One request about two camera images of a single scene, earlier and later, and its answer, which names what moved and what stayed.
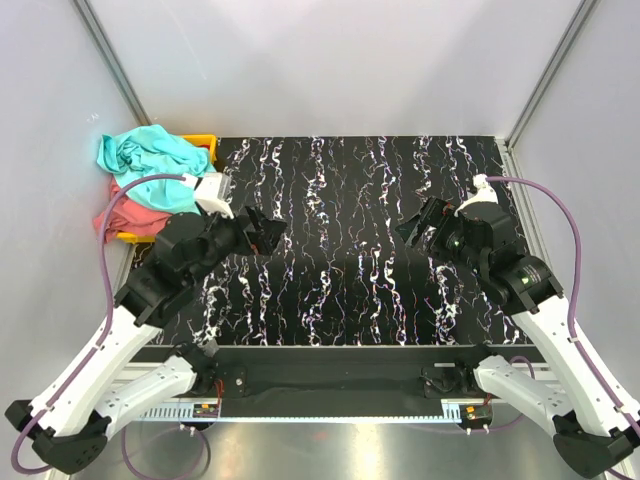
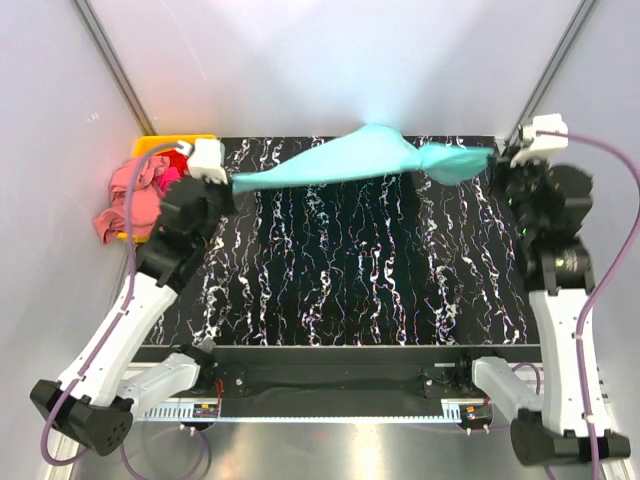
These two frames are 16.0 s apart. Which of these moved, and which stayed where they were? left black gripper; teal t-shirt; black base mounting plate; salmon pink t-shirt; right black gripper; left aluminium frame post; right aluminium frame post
Moved: teal t-shirt; right black gripper; left black gripper
Stayed: right aluminium frame post; black base mounting plate; left aluminium frame post; salmon pink t-shirt
